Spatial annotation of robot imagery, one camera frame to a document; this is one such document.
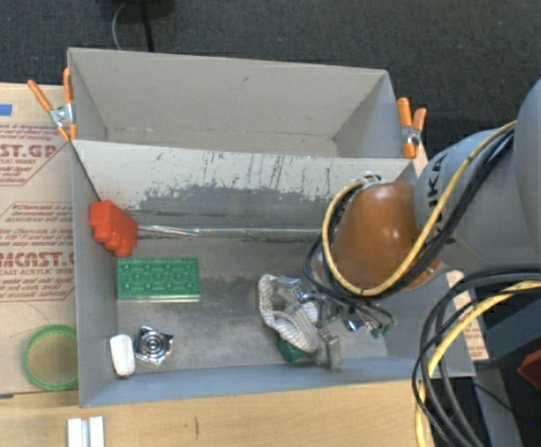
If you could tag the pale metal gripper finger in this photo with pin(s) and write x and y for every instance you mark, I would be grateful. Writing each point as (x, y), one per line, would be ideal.
(331, 349)
(289, 284)

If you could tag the white knitted cloth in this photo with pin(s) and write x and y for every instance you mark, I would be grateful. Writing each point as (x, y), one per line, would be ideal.
(293, 331)

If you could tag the small green block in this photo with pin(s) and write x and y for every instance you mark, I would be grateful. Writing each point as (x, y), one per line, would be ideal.
(290, 352)

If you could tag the green flat studded plate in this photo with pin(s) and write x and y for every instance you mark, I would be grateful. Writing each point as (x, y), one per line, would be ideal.
(158, 277)

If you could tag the crumpled silver foil cup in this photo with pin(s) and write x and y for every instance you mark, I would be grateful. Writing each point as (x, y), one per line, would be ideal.
(152, 345)

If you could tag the small white cylinder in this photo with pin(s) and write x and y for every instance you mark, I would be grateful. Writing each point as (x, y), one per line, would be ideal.
(122, 354)

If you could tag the red toy building block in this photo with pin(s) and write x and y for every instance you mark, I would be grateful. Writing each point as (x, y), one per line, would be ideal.
(113, 227)

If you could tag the grey metal bin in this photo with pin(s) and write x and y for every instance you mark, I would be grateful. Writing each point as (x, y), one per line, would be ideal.
(233, 105)

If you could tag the brown cardboard board, red print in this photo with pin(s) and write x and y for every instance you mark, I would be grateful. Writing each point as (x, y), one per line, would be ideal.
(23, 231)

